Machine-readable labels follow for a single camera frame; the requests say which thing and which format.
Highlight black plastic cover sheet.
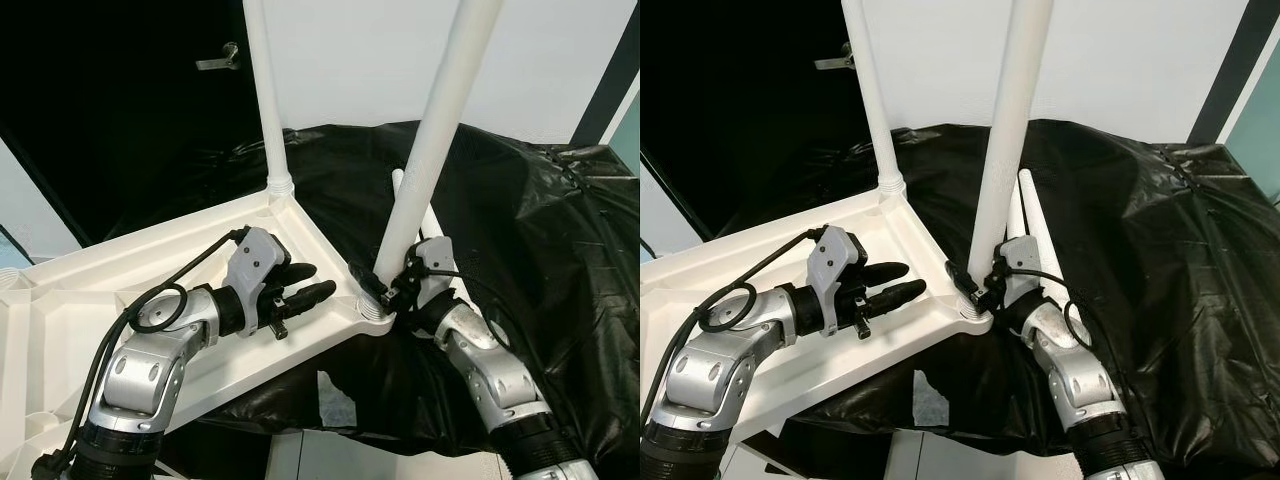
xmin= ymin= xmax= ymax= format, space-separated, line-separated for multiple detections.
xmin=720 ymin=120 xmax=1280 ymax=471
xmin=100 ymin=120 xmax=641 ymax=466

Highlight silver door handle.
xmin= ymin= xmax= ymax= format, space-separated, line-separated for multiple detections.
xmin=195 ymin=42 xmax=241 ymax=73
xmin=813 ymin=42 xmax=859 ymax=71

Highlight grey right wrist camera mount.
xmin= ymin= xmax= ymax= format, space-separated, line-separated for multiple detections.
xmin=415 ymin=236 xmax=448 ymax=301
xmin=1003 ymin=236 xmax=1041 ymax=301

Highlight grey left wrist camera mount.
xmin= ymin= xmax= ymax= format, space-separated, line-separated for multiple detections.
xmin=224 ymin=226 xmax=291 ymax=326
xmin=805 ymin=225 xmax=866 ymax=331

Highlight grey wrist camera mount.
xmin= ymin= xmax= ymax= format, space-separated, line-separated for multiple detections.
xmin=1003 ymin=236 xmax=1041 ymax=301
xmin=224 ymin=226 xmax=291 ymax=326
xmin=415 ymin=236 xmax=448 ymax=301
xmin=805 ymin=225 xmax=866 ymax=331

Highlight teal glass panel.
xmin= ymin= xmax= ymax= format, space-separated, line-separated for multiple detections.
xmin=1225 ymin=60 xmax=1280 ymax=181
xmin=612 ymin=90 xmax=641 ymax=151

